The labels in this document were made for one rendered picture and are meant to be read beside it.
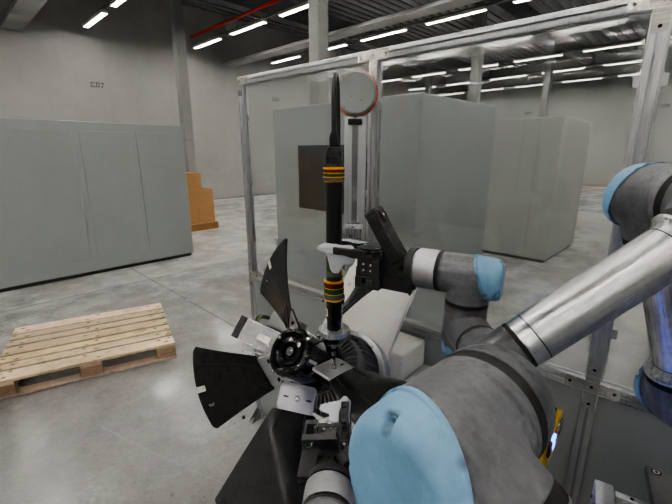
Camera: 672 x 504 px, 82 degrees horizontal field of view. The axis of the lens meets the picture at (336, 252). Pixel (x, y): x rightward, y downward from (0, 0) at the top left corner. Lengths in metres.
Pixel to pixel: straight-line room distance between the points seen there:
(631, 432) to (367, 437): 1.26
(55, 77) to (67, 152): 7.05
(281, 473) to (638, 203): 0.85
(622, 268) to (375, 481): 0.46
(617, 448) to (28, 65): 12.96
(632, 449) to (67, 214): 5.98
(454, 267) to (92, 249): 5.89
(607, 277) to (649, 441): 0.94
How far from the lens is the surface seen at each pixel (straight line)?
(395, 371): 1.50
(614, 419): 1.52
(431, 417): 0.31
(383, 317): 1.18
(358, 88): 1.50
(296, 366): 0.92
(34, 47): 13.13
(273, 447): 0.97
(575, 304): 0.64
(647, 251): 0.68
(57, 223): 6.17
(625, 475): 1.61
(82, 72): 13.26
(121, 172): 6.31
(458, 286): 0.70
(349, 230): 1.40
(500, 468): 0.33
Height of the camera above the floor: 1.68
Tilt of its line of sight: 15 degrees down
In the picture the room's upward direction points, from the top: straight up
